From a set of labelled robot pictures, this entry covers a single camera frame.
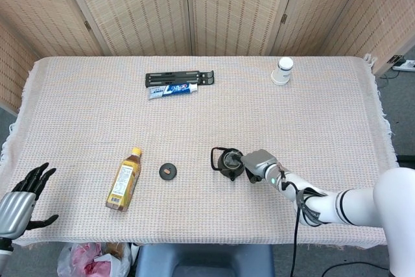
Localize clear plastic bag pink contents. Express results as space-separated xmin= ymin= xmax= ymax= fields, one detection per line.
xmin=57 ymin=242 xmax=132 ymax=277

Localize blue-grey chair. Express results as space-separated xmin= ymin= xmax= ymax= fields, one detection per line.
xmin=134 ymin=243 xmax=276 ymax=277

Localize black and silver right hand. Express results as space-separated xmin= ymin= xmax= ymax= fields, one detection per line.
xmin=240 ymin=149 xmax=283 ymax=184

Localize black folding stand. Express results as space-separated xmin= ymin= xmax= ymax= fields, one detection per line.
xmin=145 ymin=69 xmax=215 ymax=88

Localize yellow-capped tea bottle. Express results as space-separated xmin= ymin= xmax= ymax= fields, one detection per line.
xmin=105 ymin=147 xmax=143 ymax=213

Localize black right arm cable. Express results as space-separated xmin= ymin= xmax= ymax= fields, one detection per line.
xmin=281 ymin=178 xmax=322 ymax=277

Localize thin black floor cable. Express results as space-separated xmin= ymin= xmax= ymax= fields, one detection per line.
xmin=330 ymin=258 xmax=389 ymax=272

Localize woven bamboo screen panel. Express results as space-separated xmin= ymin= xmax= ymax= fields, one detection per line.
xmin=0 ymin=17 xmax=42 ymax=115
xmin=270 ymin=0 xmax=377 ymax=57
xmin=185 ymin=0 xmax=302 ymax=57
xmin=324 ymin=0 xmax=415 ymax=75
xmin=0 ymin=0 xmax=105 ymax=58
xmin=58 ymin=0 xmax=197 ymax=58

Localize blue and white toothpaste tube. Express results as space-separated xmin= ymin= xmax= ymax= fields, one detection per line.
xmin=147 ymin=82 xmax=198 ymax=101

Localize black cable by power strip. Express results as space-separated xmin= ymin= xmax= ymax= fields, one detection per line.
xmin=377 ymin=71 xmax=396 ymax=89

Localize white power strip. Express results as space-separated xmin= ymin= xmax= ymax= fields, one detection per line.
xmin=390 ymin=54 xmax=415 ymax=73

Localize black teapot lid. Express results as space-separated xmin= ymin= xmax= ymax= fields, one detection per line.
xmin=158 ymin=162 xmax=178 ymax=181

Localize pale woven tablecloth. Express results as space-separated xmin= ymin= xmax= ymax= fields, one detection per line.
xmin=0 ymin=53 xmax=408 ymax=248

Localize black teapot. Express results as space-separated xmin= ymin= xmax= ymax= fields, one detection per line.
xmin=210 ymin=146 xmax=246 ymax=182

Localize black and silver left hand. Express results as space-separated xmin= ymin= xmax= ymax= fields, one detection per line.
xmin=0 ymin=162 xmax=60 ymax=241

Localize white paper cup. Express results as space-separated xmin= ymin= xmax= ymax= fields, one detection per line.
xmin=270 ymin=56 xmax=294 ymax=86

